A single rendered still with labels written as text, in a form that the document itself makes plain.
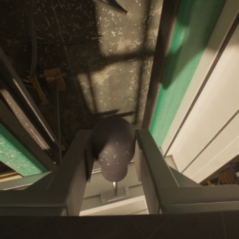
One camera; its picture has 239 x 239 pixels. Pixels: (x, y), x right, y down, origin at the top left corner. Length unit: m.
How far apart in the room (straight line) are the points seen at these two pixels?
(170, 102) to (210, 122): 0.05
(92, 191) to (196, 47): 0.26
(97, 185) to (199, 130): 0.19
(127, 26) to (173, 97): 0.95
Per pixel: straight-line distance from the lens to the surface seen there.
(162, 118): 0.24
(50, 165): 0.36
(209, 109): 0.22
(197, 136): 0.26
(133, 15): 1.13
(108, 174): 0.18
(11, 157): 0.27
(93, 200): 0.32
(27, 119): 0.65
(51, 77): 1.21
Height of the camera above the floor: 0.99
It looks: 34 degrees down
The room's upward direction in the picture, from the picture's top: 163 degrees clockwise
